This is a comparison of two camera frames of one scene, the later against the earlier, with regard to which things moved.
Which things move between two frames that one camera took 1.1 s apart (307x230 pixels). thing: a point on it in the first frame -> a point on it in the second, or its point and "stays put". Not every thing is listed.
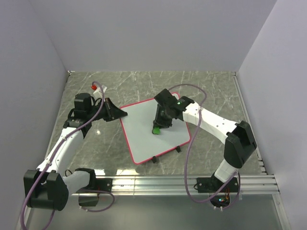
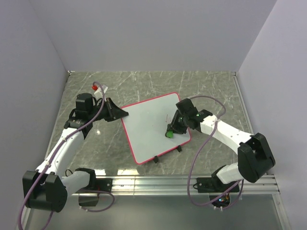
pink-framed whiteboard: (144, 144) stays put
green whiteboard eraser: (156, 130) -> (170, 134)
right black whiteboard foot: (178, 148) stays put
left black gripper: (113, 112) stays put
